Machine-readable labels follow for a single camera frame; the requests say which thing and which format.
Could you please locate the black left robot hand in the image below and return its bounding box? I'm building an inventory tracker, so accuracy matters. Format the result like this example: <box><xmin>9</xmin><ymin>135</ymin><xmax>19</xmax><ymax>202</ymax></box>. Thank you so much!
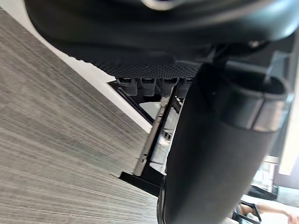
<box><xmin>24</xmin><ymin>0</ymin><xmax>299</xmax><ymax>224</ymax></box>

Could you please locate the black base bar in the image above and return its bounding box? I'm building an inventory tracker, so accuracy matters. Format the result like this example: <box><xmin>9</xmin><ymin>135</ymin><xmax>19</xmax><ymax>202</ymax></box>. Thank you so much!
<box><xmin>118</xmin><ymin>171</ymin><xmax>164</xmax><ymax>197</ymax></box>

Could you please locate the silver metal rail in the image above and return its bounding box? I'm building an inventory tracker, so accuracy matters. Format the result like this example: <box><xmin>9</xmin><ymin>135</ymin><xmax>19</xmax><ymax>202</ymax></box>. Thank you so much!
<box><xmin>132</xmin><ymin>95</ymin><xmax>173</xmax><ymax>177</ymax></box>

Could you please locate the black frame chair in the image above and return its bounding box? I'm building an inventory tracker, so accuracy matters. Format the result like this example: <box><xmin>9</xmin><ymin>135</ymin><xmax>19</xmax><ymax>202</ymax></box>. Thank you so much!
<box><xmin>233</xmin><ymin>202</ymin><xmax>263</xmax><ymax>224</ymax></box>

